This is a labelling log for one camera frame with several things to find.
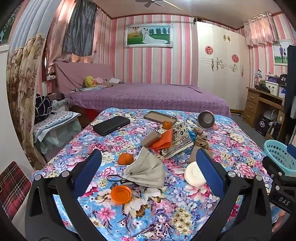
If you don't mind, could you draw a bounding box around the black wallet case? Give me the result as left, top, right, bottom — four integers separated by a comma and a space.
92, 116, 130, 136

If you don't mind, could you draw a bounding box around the orange cloth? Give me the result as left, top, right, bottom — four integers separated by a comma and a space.
149, 128, 174, 149

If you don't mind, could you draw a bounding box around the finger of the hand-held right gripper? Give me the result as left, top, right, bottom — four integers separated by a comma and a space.
262, 156, 286, 179
286, 144, 296, 163

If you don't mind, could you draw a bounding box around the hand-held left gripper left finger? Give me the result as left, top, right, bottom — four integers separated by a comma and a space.
24, 149, 104, 241

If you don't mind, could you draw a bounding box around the black box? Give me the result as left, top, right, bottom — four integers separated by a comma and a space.
254, 115, 270, 137

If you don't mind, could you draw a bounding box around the small cardboard box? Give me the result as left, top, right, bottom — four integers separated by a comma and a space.
141, 130, 163, 148

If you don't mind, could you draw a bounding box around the white storage box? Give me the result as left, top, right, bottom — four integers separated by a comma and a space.
265, 80, 281, 96

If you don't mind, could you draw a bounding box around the dark green cloth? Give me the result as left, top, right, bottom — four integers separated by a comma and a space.
254, 82, 271, 93

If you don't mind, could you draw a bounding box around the turquoise plastic basket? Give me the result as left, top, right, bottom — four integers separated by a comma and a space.
264, 140, 296, 176

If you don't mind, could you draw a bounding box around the small white electric fan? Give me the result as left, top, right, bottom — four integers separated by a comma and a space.
264, 110, 277, 121

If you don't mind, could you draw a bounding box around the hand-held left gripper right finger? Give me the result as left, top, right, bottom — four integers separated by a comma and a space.
192, 148, 272, 241

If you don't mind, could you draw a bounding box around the teal plastic cover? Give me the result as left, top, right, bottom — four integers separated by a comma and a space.
35, 125, 82, 154

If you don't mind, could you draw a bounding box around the pink covered headboard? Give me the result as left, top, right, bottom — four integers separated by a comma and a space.
53, 61, 124, 93

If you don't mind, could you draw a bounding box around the dark hanging garment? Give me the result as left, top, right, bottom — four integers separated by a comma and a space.
283, 45, 296, 139

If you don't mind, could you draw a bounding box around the floral tablecloth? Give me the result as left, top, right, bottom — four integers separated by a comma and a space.
31, 108, 285, 241

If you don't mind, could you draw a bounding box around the desk lamp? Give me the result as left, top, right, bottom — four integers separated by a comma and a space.
253, 70, 263, 90

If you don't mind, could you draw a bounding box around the small crumpled brown paper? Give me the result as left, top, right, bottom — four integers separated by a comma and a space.
193, 127, 210, 149

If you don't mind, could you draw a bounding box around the pink valance curtain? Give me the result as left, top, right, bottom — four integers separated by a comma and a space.
243, 13, 281, 47

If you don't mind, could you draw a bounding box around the patterned snack wrapper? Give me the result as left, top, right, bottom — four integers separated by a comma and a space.
160, 123, 194, 159

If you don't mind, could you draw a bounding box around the person's right hand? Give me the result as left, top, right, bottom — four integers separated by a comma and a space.
272, 209, 287, 233

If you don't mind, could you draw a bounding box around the black white patterned cushion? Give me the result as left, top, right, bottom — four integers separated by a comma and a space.
35, 94, 54, 122

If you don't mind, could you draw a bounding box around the framed wedding photo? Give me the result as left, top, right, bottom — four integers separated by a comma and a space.
124, 23, 174, 49

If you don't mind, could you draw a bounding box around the orange plastic lid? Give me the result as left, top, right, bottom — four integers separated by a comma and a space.
110, 185, 132, 204

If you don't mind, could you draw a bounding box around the white wardrobe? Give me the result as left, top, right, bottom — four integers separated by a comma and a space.
192, 22, 250, 114

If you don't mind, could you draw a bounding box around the pink metal mug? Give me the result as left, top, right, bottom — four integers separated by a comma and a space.
198, 111, 219, 130

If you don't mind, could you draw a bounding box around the wooden desk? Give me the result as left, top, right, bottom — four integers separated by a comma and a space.
243, 87, 287, 139

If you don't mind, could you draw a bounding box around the framed couple photo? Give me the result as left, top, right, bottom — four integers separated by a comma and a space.
273, 39, 289, 66

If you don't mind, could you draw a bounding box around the floral beige curtain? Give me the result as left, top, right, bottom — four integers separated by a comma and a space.
6, 0, 48, 168

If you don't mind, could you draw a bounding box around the purple box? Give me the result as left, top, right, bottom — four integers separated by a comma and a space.
265, 74, 280, 84

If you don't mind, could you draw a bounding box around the purple dotted bed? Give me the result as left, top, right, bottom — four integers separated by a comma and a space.
67, 83, 232, 126

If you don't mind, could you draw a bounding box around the grey curtain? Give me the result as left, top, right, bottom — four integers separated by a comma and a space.
62, 0, 97, 57

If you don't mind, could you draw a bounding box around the red plaid cloth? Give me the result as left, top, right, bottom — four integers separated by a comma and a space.
0, 161, 32, 221

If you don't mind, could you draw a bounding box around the ceiling fan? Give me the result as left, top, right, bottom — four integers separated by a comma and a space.
135, 0, 185, 11

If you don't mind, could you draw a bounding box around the dotted white pad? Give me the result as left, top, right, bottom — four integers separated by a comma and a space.
33, 111, 80, 142

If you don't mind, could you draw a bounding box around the grey face mask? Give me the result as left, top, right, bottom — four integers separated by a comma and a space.
106, 147, 165, 189

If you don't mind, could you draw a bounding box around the yellow duck plush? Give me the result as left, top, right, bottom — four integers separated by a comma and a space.
84, 75, 97, 88

